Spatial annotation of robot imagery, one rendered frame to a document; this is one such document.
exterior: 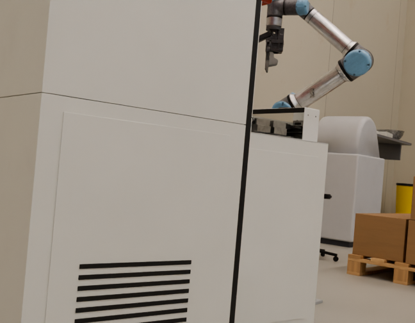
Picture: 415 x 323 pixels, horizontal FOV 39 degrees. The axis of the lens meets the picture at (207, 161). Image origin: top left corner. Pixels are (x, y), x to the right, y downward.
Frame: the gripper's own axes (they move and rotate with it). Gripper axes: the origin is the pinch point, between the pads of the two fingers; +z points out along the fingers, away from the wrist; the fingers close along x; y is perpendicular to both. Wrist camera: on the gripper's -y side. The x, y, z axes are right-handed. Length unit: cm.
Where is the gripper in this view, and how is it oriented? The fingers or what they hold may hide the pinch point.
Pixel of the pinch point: (266, 69)
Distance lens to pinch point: 282.7
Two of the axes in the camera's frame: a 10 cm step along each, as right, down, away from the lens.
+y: 10.0, 0.8, -0.6
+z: -0.8, 10.0, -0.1
